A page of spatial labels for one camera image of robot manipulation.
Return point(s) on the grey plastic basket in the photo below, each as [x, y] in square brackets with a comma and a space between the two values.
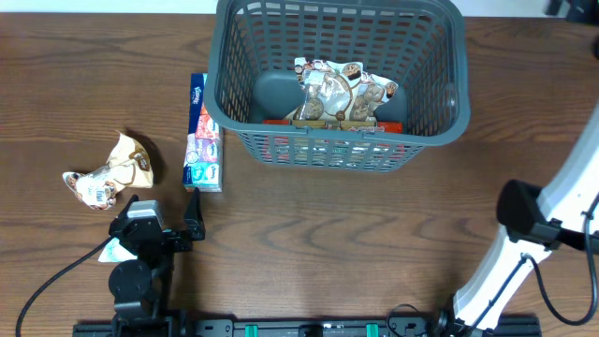
[252, 85]

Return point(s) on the Kleenex tissue multipack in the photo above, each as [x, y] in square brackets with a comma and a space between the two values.
[202, 164]

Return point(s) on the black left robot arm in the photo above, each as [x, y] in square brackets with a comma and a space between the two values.
[140, 285]

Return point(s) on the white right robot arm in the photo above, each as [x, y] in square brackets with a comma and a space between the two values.
[533, 222]

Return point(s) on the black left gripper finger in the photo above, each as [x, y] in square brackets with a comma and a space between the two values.
[193, 218]
[119, 223]

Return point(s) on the red spaghetti packet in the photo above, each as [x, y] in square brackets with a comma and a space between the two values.
[327, 125]

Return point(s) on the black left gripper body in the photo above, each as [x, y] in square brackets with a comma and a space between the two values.
[178, 243]

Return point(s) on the crumpled beige cookie bag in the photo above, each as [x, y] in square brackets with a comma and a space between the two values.
[128, 165]

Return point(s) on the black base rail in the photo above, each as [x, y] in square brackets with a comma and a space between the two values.
[398, 325]

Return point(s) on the cookie bag with clear window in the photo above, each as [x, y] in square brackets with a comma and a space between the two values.
[373, 91]

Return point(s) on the beige cookie bag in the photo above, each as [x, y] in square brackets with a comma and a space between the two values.
[330, 89]
[128, 165]

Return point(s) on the white paper label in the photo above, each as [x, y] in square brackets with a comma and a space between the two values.
[113, 252]

